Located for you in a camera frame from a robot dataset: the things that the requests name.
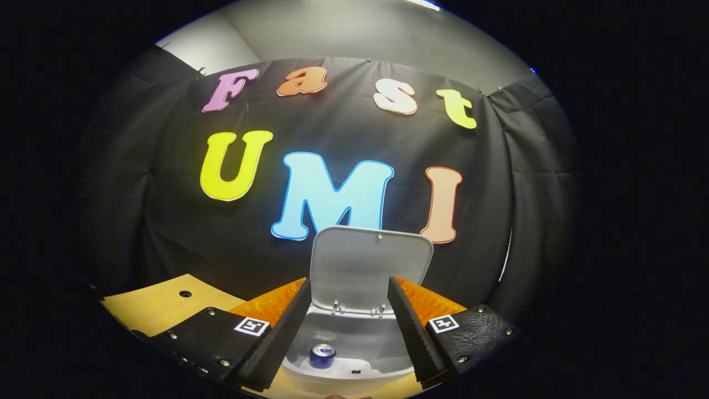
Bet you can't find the blue pop can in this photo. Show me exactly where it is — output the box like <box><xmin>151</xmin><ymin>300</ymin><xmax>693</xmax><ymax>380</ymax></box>
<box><xmin>309</xmin><ymin>344</ymin><xmax>337</xmax><ymax>370</ymax></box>

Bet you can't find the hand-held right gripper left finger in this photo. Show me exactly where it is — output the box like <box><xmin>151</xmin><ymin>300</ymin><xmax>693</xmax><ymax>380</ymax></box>
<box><xmin>133</xmin><ymin>277</ymin><xmax>312</xmax><ymax>393</ymax></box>

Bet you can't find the white desktop garbage bin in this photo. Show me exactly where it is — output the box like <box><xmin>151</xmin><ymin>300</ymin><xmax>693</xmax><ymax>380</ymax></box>
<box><xmin>281</xmin><ymin>226</ymin><xmax>434</xmax><ymax>396</ymax></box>

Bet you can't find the black backdrop cloth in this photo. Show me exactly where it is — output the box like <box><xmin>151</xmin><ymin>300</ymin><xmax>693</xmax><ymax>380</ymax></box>
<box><xmin>83</xmin><ymin>44</ymin><xmax>582</xmax><ymax>328</ymax></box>

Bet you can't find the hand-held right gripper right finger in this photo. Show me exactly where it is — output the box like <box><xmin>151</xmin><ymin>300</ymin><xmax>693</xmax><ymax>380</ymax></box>
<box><xmin>388</xmin><ymin>275</ymin><xmax>521</xmax><ymax>390</ymax></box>

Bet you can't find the wooden desktop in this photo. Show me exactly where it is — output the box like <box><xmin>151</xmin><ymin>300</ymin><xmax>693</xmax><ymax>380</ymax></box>
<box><xmin>102</xmin><ymin>274</ymin><xmax>427</xmax><ymax>399</ymax></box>

